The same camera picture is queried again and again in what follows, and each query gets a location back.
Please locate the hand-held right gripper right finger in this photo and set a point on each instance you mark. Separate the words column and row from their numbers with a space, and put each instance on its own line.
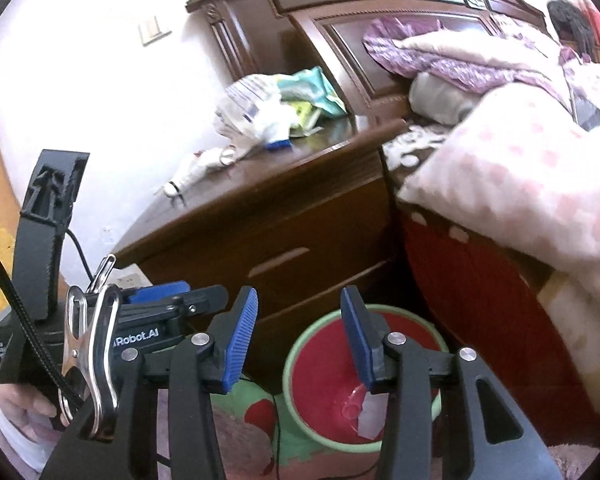
column 357, row 335

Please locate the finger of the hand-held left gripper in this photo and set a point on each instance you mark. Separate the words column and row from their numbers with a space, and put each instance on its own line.
column 160, row 292
column 205, row 300

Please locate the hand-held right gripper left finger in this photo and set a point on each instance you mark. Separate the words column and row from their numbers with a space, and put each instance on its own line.
column 240, row 335

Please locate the white printed plastic bag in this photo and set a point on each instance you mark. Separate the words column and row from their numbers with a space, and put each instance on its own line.
column 250, row 105

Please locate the teal wet wipes pack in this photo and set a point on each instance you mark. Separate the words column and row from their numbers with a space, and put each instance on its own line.
column 315, row 87

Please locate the person's left forearm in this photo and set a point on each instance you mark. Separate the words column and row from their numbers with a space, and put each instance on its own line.
column 10, row 440

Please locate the person's left hand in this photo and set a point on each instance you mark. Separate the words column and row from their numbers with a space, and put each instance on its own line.
column 30, row 405

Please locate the deep nightstand drawer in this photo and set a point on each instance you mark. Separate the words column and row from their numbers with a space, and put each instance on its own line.
column 330, row 300

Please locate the metal spring clip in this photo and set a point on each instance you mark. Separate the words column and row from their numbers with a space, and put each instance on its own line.
column 97, row 370
column 101, row 271

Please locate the shallow nightstand drawer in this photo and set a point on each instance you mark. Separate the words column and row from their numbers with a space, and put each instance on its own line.
column 280, row 225

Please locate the red bed skirt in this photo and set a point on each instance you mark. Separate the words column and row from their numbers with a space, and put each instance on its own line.
column 480, row 320

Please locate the dark wooden nightstand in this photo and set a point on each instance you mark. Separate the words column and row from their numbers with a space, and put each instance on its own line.
column 300, row 170

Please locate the small blue object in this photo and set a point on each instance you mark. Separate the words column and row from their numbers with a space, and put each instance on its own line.
column 279, row 144

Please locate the brown white-dotted bed sheet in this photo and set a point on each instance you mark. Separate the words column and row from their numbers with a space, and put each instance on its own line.
column 410, row 150

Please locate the yellow-green carton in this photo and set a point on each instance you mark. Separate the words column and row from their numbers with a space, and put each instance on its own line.
column 305, row 119

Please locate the pink patterned blanket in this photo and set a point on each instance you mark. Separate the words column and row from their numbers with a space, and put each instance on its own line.
column 520, row 170

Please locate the grey pillow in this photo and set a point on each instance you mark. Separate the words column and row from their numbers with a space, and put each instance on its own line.
column 440, row 97

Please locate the carved wooden headboard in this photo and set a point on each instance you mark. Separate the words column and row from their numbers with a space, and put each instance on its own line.
column 290, row 45

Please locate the purple lace-trimmed quilt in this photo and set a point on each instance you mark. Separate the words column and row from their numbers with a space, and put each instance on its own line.
column 430, row 55

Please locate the black garment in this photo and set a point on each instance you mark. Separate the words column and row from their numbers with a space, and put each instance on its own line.
column 570, row 25

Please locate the white wall socket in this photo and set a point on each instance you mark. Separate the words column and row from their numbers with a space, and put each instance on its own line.
column 127, row 278

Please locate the beige wall switch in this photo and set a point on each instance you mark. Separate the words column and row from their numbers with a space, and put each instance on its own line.
column 155, row 30

